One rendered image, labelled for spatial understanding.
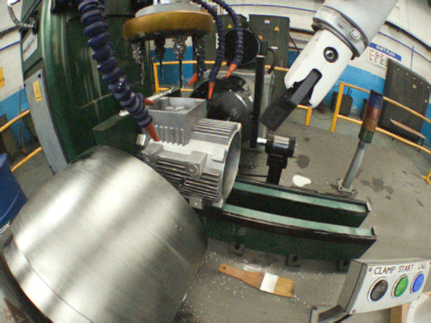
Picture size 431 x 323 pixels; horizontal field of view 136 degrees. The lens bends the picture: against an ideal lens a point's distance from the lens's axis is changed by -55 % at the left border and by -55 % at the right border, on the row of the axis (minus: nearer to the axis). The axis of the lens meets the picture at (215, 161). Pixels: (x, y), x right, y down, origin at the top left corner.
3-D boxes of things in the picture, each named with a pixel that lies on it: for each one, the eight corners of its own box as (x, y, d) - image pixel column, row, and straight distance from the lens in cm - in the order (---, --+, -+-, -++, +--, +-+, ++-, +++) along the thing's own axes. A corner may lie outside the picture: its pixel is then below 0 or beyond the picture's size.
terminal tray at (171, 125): (142, 140, 45) (136, 110, 42) (166, 122, 52) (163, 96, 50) (187, 148, 38) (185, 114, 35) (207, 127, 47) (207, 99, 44)
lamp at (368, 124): (364, 129, 72) (367, 118, 71) (359, 123, 77) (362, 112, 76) (376, 133, 75) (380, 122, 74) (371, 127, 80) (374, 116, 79)
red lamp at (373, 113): (367, 118, 71) (371, 106, 70) (362, 112, 76) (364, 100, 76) (380, 122, 74) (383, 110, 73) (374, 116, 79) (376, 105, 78)
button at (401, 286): (386, 295, 32) (392, 298, 31) (393, 275, 31) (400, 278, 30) (397, 293, 34) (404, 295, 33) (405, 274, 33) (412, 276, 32)
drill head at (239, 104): (176, 155, 66) (169, 82, 57) (215, 115, 99) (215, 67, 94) (249, 170, 59) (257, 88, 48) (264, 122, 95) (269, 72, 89)
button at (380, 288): (362, 298, 29) (368, 302, 27) (370, 277, 28) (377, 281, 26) (377, 297, 30) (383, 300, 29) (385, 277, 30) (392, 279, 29)
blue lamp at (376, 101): (371, 106, 70) (373, 93, 70) (364, 100, 76) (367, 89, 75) (383, 110, 73) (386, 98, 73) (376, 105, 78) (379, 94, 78)
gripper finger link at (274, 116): (303, 106, 26) (272, 140, 28) (301, 99, 29) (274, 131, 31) (283, 90, 25) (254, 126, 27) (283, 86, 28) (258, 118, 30)
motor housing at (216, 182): (145, 199, 51) (126, 133, 40) (179, 160, 62) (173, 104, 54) (218, 223, 43) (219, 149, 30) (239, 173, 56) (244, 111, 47)
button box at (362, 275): (335, 302, 31) (348, 316, 27) (351, 257, 30) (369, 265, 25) (403, 293, 42) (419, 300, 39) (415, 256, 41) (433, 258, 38)
